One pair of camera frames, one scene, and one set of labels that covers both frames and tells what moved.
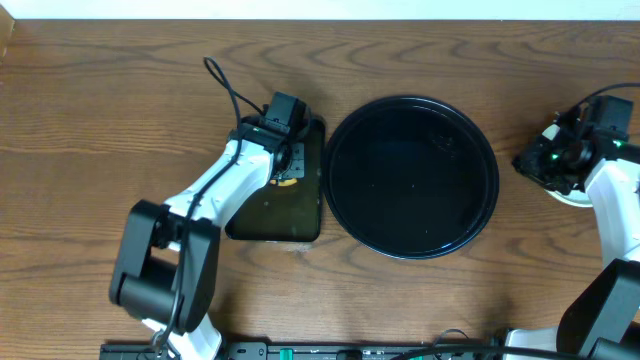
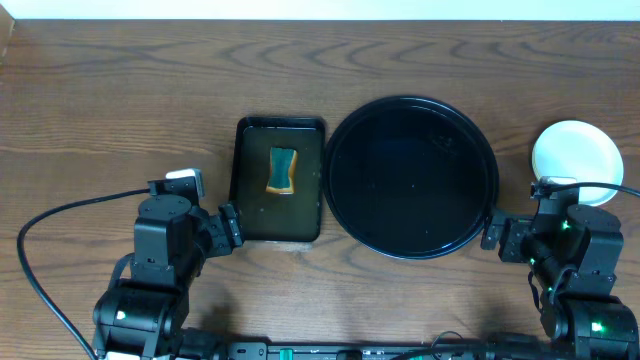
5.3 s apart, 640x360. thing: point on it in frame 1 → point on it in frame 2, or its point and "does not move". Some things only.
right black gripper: (531, 163) → (503, 238)
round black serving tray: (411, 177) does not move
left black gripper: (293, 157) → (222, 233)
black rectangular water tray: (288, 213) does not move
